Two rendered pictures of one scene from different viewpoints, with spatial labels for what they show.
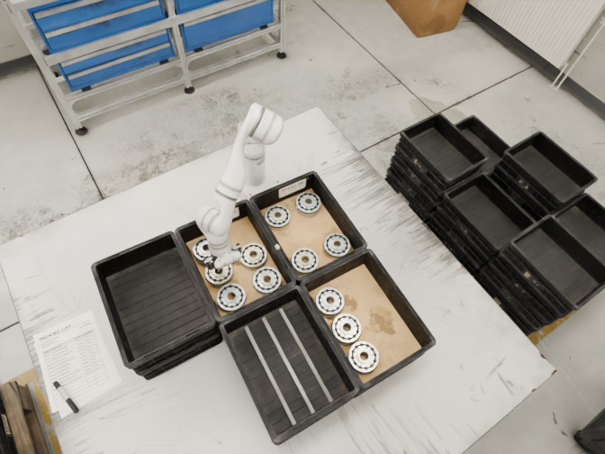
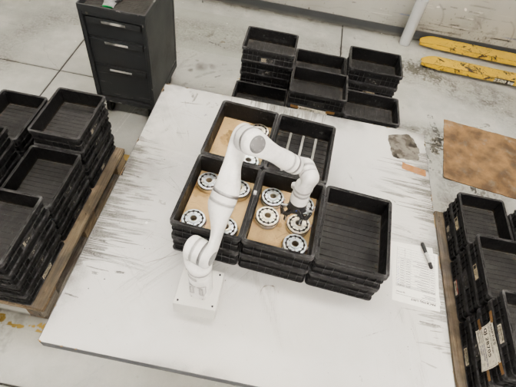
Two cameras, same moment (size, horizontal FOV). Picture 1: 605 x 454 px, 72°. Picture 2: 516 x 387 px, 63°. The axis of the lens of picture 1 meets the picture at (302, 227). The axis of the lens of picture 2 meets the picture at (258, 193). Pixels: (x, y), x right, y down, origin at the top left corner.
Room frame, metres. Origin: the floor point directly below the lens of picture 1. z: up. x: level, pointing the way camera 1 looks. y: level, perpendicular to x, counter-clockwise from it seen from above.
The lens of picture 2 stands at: (1.55, 0.81, 2.35)
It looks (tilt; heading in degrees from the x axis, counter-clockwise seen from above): 51 degrees down; 219
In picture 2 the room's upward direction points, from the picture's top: 10 degrees clockwise
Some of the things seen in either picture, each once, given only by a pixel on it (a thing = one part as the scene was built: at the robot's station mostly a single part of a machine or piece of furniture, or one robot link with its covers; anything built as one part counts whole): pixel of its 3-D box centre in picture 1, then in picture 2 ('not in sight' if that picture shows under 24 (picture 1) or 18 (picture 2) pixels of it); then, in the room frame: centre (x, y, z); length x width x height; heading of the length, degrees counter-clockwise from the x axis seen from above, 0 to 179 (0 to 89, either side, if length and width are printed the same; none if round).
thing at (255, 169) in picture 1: (254, 165); (200, 277); (1.09, 0.23, 0.87); 0.09 x 0.09 x 0.17; 32
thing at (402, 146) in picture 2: not in sight; (404, 145); (-0.39, 0.24, 0.71); 0.22 x 0.19 x 0.01; 38
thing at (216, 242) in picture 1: (212, 226); (306, 181); (0.62, 0.27, 1.15); 0.09 x 0.07 x 0.15; 61
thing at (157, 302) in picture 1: (156, 299); (352, 236); (0.47, 0.48, 0.87); 0.40 x 0.30 x 0.11; 34
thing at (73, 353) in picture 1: (74, 359); (415, 274); (0.27, 0.77, 0.70); 0.33 x 0.23 x 0.01; 38
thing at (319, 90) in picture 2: not in sight; (312, 107); (-0.54, -0.53, 0.37); 0.40 x 0.30 x 0.45; 128
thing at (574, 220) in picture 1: (579, 246); (18, 133); (1.19, -1.53, 0.31); 0.40 x 0.30 x 0.34; 38
